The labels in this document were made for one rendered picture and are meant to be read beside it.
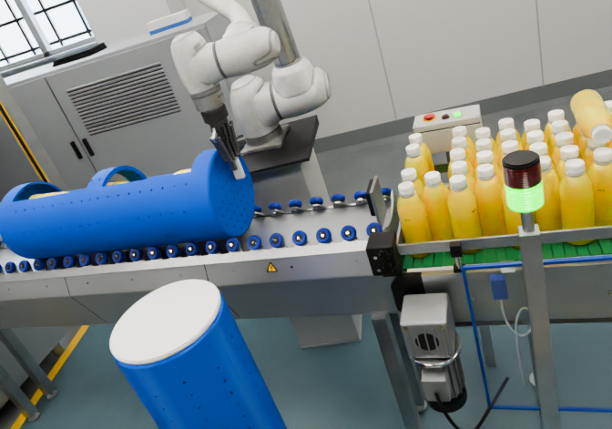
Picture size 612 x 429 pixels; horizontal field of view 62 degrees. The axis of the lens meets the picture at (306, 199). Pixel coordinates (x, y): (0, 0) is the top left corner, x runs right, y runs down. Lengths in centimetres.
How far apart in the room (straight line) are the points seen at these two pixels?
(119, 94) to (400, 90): 217
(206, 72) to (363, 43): 282
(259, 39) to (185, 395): 89
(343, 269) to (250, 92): 82
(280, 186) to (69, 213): 77
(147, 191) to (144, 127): 172
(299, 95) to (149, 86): 143
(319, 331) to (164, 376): 136
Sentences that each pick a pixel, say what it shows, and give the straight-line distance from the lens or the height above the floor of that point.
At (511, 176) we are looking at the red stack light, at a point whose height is 124.
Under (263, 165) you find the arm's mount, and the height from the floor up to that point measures 101.
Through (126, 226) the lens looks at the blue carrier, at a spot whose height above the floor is 110.
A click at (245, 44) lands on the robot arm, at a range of 140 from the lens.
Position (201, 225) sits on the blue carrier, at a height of 107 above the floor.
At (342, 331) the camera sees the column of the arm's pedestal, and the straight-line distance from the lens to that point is 246.
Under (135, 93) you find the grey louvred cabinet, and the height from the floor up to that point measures 119.
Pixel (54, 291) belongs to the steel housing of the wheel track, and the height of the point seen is 86.
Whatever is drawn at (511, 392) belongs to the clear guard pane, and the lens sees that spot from 154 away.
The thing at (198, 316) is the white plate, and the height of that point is 104.
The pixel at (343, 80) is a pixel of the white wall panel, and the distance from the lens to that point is 423.
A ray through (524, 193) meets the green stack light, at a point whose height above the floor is 120.
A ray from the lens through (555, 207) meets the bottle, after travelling 134.
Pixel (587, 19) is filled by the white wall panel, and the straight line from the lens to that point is 440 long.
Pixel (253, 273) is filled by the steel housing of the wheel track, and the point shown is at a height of 87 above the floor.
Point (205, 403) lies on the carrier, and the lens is 128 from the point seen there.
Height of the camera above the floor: 172
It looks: 27 degrees down
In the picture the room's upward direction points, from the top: 19 degrees counter-clockwise
